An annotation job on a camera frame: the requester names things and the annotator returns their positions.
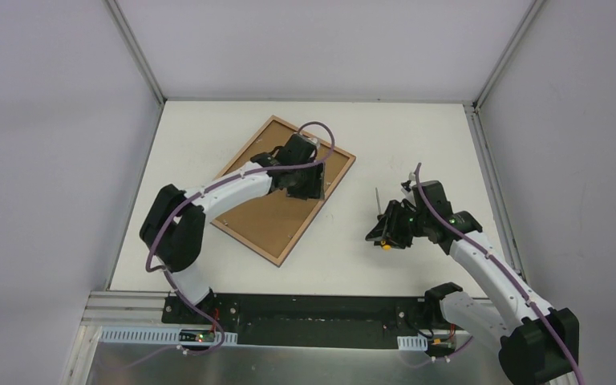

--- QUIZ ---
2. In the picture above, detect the black yellow screwdriver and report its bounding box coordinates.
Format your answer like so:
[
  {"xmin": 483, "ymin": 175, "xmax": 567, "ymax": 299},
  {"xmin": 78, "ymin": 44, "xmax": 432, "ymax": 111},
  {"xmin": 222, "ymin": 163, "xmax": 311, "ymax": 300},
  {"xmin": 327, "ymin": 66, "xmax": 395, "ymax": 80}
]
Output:
[{"xmin": 374, "ymin": 188, "xmax": 391, "ymax": 250}]

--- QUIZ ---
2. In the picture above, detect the blue wooden picture frame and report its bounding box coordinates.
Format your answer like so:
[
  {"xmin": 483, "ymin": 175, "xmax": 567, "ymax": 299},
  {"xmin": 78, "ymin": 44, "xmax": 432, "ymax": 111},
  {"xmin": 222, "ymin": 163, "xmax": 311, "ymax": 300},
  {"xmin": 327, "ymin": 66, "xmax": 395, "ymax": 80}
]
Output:
[{"xmin": 212, "ymin": 115, "xmax": 356, "ymax": 266}]

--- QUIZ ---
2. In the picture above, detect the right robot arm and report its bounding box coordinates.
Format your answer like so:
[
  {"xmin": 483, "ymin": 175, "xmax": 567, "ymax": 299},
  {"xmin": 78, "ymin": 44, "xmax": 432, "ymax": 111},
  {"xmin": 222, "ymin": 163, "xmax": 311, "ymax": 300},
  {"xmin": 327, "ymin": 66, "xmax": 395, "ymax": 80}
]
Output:
[{"xmin": 365, "ymin": 180, "xmax": 582, "ymax": 384}]

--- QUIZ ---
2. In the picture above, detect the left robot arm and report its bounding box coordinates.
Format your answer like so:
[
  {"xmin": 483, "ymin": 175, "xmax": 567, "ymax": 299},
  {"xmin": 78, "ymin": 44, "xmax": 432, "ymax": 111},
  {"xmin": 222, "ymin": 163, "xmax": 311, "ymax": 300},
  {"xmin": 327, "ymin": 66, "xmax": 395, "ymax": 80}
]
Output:
[{"xmin": 139, "ymin": 133, "xmax": 325, "ymax": 325}]

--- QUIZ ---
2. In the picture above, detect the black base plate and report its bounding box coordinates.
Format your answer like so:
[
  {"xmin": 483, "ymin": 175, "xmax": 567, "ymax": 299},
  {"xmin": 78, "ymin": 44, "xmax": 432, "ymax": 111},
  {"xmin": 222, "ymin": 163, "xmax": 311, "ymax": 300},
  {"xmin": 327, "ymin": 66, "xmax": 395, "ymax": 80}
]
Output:
[{"xmin": 161, "ymin": 293, "xmax": 463, "ymax": 355}]

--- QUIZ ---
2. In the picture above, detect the right white cable duct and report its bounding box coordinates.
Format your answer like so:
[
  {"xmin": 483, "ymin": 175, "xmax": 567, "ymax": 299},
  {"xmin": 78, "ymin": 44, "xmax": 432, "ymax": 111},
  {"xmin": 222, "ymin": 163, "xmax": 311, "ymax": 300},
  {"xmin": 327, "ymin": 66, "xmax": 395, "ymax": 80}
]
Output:
[{"xmin": 396, "ymin": 335, "xmax": 428, "ymax": 351}]

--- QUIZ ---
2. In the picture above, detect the white cable duct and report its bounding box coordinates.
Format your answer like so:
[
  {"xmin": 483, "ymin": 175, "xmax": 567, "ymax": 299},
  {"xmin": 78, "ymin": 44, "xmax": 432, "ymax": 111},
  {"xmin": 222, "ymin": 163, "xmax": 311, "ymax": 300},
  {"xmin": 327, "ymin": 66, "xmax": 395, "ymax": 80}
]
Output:
[
  {"xmin": 396, "ymin": 335, "xmax": 428, "ymax": 351},
  {"xmin": 98, "ymin": 326, "xmax": 238, "ymax": 347}
]

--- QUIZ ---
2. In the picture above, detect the left white cable duct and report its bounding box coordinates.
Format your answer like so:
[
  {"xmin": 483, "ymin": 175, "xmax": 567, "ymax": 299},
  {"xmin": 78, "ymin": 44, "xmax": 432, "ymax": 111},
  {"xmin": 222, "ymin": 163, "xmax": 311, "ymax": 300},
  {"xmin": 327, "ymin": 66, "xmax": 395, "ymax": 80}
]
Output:
[{"xmin": 98, "ymin": 326, "xmax": 238, "ymax": 347}]

